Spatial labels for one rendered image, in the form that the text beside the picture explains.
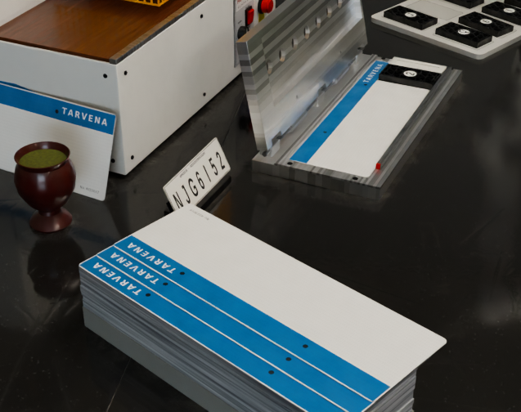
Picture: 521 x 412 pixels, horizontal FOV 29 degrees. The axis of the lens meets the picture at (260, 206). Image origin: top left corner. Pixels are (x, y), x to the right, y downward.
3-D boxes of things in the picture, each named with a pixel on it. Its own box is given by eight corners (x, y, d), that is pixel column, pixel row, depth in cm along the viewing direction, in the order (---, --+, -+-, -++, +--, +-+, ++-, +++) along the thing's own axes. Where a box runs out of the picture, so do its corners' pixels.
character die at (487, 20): (496, 38, 198) (497, 32, 197) (458, 22, 204) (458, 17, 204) (513, 31, 201) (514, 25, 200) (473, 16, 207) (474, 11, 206)
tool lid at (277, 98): (246, 42, 146) (235, 42, 147) (269, 159, 155) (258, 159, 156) (354, -51, 180) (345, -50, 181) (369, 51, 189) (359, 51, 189)
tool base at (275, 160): (379, 200, 150) (380, 179, 148) (251, 171, 157) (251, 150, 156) (461, 82, 184) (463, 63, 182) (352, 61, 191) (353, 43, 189)
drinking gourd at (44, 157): (69, 242, 141) (60, 172, 135) (11, 235, 143) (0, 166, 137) (89, 209, 148) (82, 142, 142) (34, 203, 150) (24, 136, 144)
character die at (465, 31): (476, 48, 194) (477, 42, 193) (434, 33, 199) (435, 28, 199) (491, 41, 196) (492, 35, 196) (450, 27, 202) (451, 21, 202)
